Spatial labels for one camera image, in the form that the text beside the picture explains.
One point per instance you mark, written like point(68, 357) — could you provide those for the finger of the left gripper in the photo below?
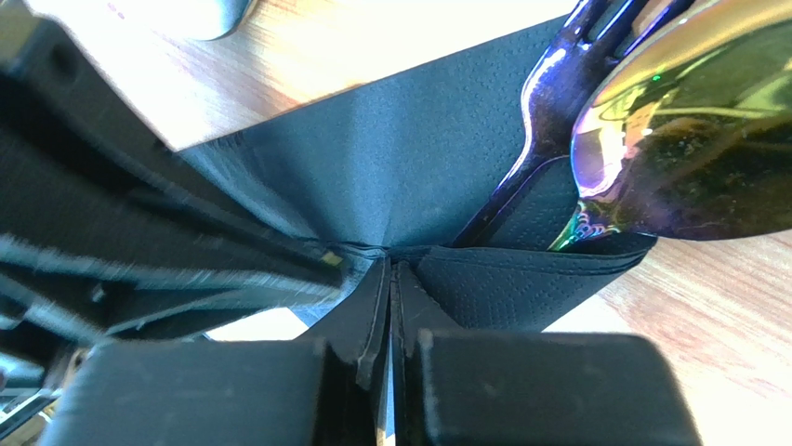
point(106, 234)

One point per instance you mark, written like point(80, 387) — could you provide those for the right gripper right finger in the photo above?
point(412, 310)

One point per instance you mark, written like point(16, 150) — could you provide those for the black paper napkin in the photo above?
point(398, 167)

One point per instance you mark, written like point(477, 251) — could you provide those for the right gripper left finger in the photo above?
point(352, 398)

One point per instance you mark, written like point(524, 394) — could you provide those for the purple iridescent fork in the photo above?
point(595, 37)

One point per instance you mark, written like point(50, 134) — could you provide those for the silver metal tray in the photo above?
point(202, 20)

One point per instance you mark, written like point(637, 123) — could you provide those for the gold iridescent spoon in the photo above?
point(690, 137)

